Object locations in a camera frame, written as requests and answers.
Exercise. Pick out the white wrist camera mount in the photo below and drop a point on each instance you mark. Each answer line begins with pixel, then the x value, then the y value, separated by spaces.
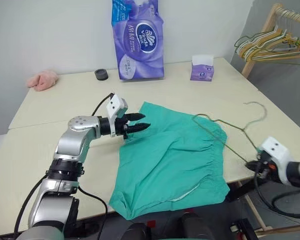
pixel 115 106
pixel 277 155

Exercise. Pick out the dark rounded shape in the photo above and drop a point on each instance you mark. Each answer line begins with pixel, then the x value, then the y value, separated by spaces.
pixel 137 232
pixel 191 227

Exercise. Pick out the pink cloth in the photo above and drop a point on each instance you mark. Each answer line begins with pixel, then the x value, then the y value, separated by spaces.
pixel 43 80

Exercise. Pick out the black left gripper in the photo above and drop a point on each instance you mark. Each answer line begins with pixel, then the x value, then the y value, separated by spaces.
pixel 120 127

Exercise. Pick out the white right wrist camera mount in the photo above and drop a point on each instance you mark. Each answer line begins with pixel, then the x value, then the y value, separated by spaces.
pixel 277 155

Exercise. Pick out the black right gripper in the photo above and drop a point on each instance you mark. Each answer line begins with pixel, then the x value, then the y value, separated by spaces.
pixel 265 166

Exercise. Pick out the green shorts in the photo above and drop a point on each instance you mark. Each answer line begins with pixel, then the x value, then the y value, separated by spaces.
pixel 170 162

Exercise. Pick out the small purple tissue pack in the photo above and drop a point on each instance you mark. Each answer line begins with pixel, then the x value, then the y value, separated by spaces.
pixel 201 71

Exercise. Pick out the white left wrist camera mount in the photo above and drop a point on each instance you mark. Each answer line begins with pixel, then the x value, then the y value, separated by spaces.
pixel 115 106

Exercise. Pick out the small red block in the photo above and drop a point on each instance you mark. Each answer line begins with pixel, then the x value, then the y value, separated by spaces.
pixel 151 223

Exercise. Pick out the purple tissue multipack bag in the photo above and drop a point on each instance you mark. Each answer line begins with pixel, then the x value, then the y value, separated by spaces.
pixel 140 45

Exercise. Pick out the black round container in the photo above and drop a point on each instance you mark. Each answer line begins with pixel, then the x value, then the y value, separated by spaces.
pixel 101 75

